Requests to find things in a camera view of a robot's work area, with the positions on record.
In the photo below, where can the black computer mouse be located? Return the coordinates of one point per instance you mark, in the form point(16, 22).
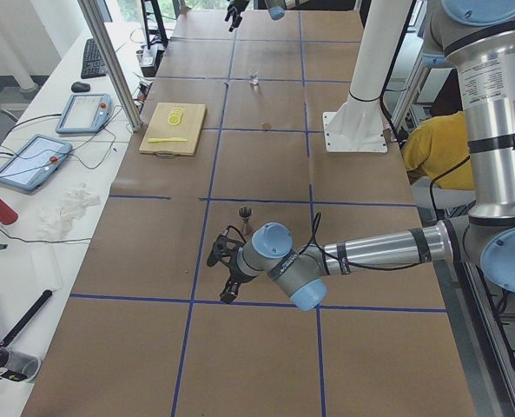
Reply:
point(80, 87)

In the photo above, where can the white plastic chair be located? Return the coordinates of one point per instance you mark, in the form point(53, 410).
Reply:
point(442, 198)

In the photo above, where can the yellow plastic knife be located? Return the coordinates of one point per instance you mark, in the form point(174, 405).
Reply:
point(167, 139)

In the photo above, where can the black keyboard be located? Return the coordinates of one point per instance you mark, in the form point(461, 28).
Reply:
point(92, 64)

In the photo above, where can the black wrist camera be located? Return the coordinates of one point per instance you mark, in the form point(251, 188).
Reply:
point(223, 250)

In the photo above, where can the steel jigger measuring cup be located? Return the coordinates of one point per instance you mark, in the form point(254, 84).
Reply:
point(245, 214)

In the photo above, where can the aluminium frame post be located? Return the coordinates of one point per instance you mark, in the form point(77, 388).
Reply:
point(96, 24)

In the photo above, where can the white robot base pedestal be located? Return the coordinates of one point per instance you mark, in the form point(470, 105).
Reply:
point(357, 126)

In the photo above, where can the crumpled white tissue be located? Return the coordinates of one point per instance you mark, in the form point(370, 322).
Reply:
point(57, 219)

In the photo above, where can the teach pendant tablet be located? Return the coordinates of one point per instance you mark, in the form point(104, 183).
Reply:
point(34, 163)
point(84, 113)

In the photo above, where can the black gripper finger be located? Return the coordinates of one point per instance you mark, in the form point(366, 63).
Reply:
point(234, 10)

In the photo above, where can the clear glass cup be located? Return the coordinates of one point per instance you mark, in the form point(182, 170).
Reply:
point(253, 76)

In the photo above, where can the person in yellow shirt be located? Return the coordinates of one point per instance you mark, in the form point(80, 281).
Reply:
point(436, 148)

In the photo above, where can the bamboo cutting board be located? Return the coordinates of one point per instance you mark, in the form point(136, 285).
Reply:
point(190, 127)

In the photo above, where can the far teach pendant tablet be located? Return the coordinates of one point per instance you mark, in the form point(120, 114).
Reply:
point(84, 113)

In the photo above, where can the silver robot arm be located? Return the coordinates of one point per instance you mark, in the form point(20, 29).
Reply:
point(478, 39)
point(276, 9)

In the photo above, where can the near teach pendant tablet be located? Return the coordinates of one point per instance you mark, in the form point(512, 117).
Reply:
point(34, 163)

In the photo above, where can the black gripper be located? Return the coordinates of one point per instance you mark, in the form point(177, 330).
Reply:
point(235, 274)

